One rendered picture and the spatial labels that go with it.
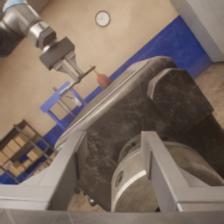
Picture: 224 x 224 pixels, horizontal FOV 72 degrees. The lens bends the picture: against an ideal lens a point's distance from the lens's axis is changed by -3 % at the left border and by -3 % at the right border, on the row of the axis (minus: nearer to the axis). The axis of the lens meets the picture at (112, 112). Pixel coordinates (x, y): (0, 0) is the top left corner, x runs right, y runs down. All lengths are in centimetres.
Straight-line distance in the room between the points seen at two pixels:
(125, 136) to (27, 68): 390
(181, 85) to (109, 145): 27
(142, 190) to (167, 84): 25
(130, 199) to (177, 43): 384
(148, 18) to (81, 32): 148
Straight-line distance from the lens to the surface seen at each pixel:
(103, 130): 49
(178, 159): 32
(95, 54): 379
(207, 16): 379
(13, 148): 457
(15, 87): 446
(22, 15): 69
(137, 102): 47
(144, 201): 36
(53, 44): 65
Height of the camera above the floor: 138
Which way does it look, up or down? 11 degrees down
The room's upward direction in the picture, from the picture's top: 42 degrees counter-clockwise
